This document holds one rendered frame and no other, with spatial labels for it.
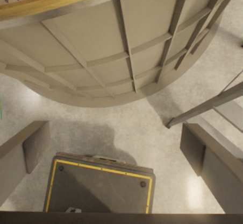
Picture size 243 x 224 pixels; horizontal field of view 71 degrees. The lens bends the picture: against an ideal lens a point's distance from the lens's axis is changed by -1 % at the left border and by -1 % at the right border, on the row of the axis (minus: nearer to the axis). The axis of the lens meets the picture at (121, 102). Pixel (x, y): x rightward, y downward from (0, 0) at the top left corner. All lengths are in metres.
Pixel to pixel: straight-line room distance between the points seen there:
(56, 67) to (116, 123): 0.83
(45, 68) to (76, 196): 0.84
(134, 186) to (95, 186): 0.25
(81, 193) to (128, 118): 0.65
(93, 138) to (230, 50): 1.38
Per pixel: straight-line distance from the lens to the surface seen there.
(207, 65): 1.65
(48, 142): 0.17
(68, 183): 1.29
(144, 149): 1.47
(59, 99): 1.63
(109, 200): 1.25
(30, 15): 0.44
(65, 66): 0.80
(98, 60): 0.76
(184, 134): 0.16
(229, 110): 0.95
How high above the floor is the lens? 1.46
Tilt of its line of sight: 79 degrees down
